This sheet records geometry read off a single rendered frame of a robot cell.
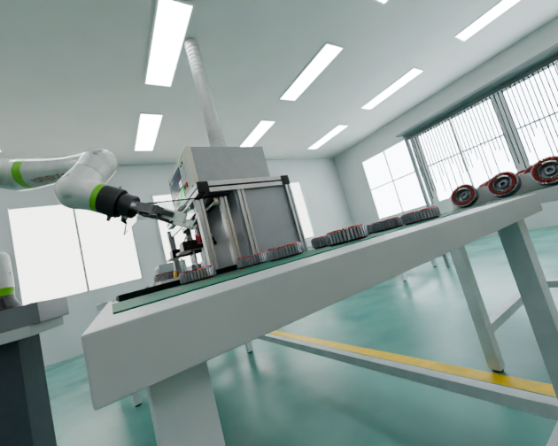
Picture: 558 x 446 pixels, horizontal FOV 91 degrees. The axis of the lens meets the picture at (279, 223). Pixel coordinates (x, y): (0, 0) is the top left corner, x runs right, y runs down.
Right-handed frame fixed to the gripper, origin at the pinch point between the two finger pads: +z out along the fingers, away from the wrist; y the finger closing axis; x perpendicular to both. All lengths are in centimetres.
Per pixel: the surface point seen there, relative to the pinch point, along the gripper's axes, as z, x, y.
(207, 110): -55, 138, -181
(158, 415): 17, -23, 65
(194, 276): 8.3, -15.8, 5.3
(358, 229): 46, 6, 26
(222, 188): 5.6, 18.5, -18.1
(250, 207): 18.1, 15.4, -23.6
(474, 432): 114, -44, -3
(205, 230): 4.1, 0.1, -15.4
